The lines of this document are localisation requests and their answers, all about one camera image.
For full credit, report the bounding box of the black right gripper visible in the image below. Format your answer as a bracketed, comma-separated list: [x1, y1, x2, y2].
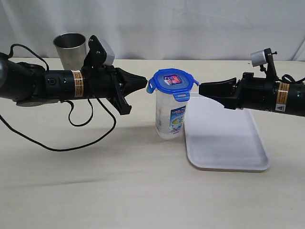
[199, 48, 278, 112]

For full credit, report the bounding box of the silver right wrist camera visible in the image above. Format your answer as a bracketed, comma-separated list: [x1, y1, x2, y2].
[250, 50, 267, 67]

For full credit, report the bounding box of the stainless steel cup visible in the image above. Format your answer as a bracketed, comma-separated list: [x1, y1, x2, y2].
[53, 32, 87, 70]

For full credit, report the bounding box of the white plastic tray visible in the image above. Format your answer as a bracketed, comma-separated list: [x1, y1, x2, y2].
[184, 93, 270, 172]

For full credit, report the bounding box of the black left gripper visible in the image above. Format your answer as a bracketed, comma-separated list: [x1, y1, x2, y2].
[82, 35, 147, 115]

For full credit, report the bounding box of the clear plastic tea bottle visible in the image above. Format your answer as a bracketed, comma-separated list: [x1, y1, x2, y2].
[155, 90, 188, 140]

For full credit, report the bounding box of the blue bottle lid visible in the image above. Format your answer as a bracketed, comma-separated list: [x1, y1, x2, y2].
[146, 68, 199, 102]

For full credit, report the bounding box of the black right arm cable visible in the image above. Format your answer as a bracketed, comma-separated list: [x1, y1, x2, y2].
[274, 74, 305, 84]

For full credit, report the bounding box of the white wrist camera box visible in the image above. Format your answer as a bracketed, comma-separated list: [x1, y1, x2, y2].
[100, 39, 115, 66]

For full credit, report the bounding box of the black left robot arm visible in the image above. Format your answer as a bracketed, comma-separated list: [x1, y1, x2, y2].
[0, 35, 148, 115]

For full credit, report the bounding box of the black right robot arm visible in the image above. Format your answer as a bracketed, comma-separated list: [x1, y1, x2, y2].
[198, 48, 305, 117]

